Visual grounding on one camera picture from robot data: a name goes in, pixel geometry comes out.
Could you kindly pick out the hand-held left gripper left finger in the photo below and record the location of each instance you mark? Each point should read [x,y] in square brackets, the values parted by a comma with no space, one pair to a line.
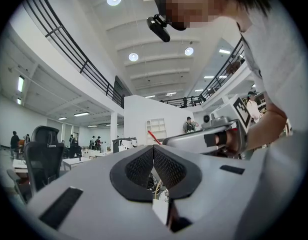
[93,184]

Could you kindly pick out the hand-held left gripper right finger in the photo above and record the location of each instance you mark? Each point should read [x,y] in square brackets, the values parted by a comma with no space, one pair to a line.
[218,184]

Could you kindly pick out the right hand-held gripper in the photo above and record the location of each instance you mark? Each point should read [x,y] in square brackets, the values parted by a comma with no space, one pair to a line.
[223,111]

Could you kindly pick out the small red marker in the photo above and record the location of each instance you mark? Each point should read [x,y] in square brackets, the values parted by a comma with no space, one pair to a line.
[153,137]

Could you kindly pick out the person's right forearm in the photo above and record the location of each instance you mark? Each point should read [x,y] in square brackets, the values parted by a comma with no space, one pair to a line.
[266,129]

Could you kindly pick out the person's right hand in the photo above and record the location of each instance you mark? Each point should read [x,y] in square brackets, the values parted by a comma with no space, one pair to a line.
[232,142]

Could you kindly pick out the low white table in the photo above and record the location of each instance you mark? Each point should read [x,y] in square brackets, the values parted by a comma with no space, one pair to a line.
[74,161]

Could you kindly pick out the white shelf unit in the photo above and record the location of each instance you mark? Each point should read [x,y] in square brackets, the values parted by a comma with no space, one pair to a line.
[156,126]

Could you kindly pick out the grey printer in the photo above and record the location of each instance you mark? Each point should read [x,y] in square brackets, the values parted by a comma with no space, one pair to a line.
[118,144]

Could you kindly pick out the black white floral cushion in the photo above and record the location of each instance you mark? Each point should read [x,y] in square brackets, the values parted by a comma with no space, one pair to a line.
[165,196]

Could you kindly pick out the black balcony railing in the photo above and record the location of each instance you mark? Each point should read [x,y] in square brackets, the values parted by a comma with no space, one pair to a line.
[213,84]
[83,67]

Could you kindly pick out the black office chair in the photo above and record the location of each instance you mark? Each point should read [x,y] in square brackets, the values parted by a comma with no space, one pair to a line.
[44,159]

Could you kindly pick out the rectangular ceiling light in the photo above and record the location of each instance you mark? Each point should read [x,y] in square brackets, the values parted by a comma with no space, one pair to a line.
[81,114]
[224,51]
[21,83]

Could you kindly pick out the person's torso in light shirt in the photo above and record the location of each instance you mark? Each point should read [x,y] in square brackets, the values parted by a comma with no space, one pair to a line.
[281,71]

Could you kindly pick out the person's head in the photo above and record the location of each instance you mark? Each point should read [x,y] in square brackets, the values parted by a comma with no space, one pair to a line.
[193,6]

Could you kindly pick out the black head-mounted camera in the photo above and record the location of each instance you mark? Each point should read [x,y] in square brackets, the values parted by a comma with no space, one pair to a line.
[160,30]

